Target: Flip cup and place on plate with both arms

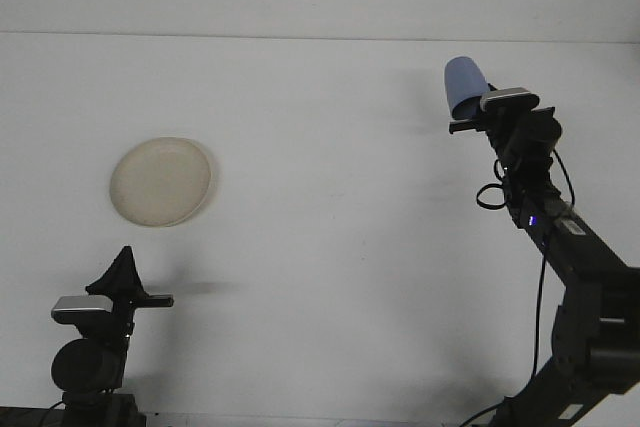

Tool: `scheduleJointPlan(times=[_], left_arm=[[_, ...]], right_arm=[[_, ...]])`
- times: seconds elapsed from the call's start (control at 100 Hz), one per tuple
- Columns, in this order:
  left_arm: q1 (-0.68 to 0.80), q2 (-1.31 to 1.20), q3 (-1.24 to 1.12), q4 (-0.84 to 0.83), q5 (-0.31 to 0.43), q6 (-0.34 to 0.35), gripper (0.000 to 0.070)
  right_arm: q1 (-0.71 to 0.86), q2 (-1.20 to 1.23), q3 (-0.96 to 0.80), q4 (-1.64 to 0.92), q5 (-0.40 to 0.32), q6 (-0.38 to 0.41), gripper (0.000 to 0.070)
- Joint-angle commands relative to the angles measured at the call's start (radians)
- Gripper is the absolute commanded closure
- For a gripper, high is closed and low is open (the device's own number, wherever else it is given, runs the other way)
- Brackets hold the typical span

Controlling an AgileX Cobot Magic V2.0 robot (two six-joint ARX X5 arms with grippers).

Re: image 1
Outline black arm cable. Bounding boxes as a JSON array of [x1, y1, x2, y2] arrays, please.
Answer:
[[39, 398, 69, 423], [459, 149, 577, 427]]

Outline pale round plate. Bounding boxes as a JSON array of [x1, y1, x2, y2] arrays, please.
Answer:
[[109, 136, 219, 229]]

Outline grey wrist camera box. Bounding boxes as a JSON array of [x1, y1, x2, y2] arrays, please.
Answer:
[[51, 295, 114, 324], [479, 88, 540, 112]]

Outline pale blue cup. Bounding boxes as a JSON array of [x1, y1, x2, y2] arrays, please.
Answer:
[[444, 56, 489, 121]]

